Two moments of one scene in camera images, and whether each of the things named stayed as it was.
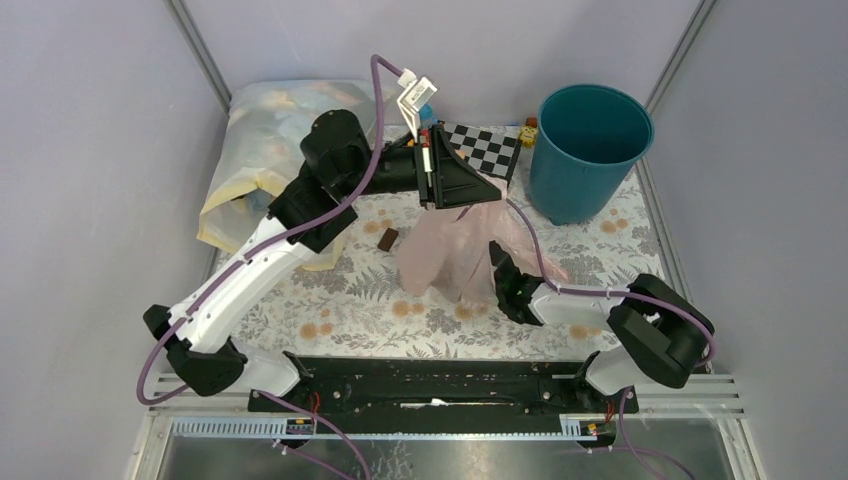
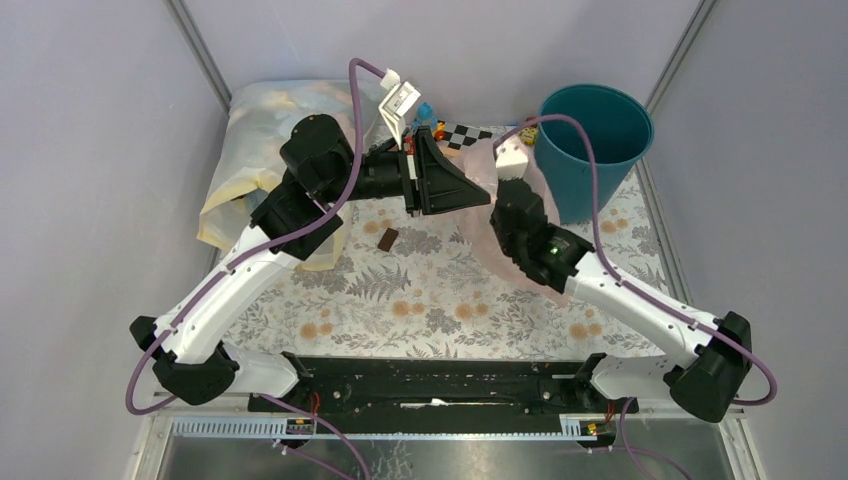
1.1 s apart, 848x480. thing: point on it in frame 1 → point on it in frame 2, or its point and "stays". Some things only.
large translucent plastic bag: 266,123 stays
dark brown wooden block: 387,241 stays
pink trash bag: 446,252 → 479,160
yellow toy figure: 529,132 stays
